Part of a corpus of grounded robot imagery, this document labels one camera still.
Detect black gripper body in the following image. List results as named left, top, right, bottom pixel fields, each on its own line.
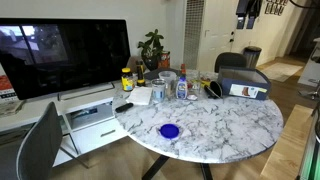
left=236, top=0, right=264, bottom=18

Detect white door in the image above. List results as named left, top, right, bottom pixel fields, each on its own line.
left=197, top=0, right=244, bottom=73

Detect dark round trash can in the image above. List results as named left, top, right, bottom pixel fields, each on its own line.
left=242, top=45, right=263, bottom=69

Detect dark upholstered chair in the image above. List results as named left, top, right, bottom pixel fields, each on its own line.
left=214, top=51, right=248, bottom=74

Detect beige floor rug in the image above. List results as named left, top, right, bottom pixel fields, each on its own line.
left=261, top=62, right=304, bottom=83

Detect grey box with picture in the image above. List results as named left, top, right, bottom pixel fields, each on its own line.
left=217, top=66, right=272, bottom=101

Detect yellow packet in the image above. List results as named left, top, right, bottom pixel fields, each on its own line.
left=199, top=77, right=212, bottom=88

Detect white counter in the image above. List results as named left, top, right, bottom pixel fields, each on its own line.
left=297, top=37, right=320, bottom=88

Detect orange printed can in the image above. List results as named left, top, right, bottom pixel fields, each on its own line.
left=157, top=50, right=171, bottom=70

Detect white bottle blue label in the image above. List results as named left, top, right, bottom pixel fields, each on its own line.
left=175, top=75, right=189, bottom=100

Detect green potted plant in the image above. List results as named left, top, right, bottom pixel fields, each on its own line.
left=137, top=28, right=166, bottom=71

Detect chrome stool base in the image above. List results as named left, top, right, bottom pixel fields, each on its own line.
left=298, top=87, right=320, bottom=101

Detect clear glass jar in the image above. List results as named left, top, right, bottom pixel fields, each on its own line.
left=151, top=78, right=167, bottom=104

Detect dark bottle yellow label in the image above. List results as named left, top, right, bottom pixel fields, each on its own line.
left=135, top=60, right=147, bottom=88

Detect brown cardboard box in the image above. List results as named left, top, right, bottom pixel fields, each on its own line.
left=125, top=55, right=144, bottom=73

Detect white paper napkin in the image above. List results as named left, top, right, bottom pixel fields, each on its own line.
left=125, top=86, right=154, bottom=106

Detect light wood platform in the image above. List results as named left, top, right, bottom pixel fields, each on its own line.
left=259, top=104, right=316, bottom=180

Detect yellow lid vitamin bottle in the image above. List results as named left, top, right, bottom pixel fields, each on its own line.
left=120, top=67, right=135, bottom=92

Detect blue plastic lid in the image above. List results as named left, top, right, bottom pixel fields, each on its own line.
left=159, top=123, right=181, bottom=140

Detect black remote control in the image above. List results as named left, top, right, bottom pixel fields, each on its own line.
left=115, top=102, right=134, bottom=114

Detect black table legs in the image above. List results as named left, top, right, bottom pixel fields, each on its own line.
left=141, top=153, right=214, bottom=180

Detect large black flat television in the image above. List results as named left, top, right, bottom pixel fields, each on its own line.
left=0, top=18, right=132, bottom=102

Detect white TV stand cabinet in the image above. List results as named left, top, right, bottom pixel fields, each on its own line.
left=0, top=81, right=129, bottom=168

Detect grey shell chair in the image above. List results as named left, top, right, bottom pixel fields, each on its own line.
left=15, top=101, right=90, bottom=180

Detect red and white poster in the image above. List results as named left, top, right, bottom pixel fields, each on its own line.
left=0, top=64, right=18, bottom=104

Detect white wall vent grille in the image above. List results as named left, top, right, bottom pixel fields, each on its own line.
left=183, top=0, right=205, bottom=69

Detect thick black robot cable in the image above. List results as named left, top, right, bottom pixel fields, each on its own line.
left=288, top=0, right=320, bottom=10

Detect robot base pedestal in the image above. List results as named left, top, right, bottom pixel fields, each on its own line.
left=297, top=101, right=320, bottom=180

